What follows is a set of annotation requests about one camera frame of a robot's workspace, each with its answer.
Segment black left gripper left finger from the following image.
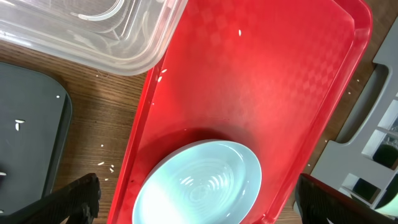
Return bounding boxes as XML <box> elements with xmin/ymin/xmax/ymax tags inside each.
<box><xmin>1</xmin><ymin>173</ymin><xmax>101</xmax><ymax>224</ymax></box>

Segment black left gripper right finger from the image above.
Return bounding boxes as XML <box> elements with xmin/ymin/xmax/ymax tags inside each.
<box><xmin>295</xmin><ymin>174</ymin><xmax>397</xmax><ymax>224</ymax></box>

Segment white rice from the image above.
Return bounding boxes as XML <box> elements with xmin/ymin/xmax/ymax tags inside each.
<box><xmin>0</xmin><ymin>95</ymin><xmax>62</xmax><ymax>178</ymax></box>

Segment light blue plate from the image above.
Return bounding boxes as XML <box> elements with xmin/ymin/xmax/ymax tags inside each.
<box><xmin>131</xmin><ymin>139</ymin><xmax>262</xmax><ymax>223</ymax></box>

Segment mint green bowl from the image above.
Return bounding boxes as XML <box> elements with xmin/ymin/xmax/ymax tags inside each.
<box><xmin>375</xmin><ymin>193</ymin><xmax>397</xmax><ymax>217</ymax></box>

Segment grey dishwasher rack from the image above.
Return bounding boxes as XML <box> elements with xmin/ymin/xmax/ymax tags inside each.
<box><xmin>310</xmin><ymin>23</ymin><xmax>397</xmax><ymax>211</ymax></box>

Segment clear plastic waste bin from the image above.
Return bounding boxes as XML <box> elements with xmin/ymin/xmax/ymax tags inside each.
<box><xmin>1</xmin><ymin>0</ymin><xmax>188</xmax><ymax>76</ymax></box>

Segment black tray bin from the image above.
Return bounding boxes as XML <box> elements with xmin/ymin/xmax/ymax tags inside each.
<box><xmin>1</xmin><ymin>63</ymin><xmax>72</xmax><ymax>216</ymax></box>

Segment red serving tray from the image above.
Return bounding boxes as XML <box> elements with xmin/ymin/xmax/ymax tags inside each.
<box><xmin>108</xmin><ymin>0</ymin><xmax>373</xmax><ymax>223</ymax></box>

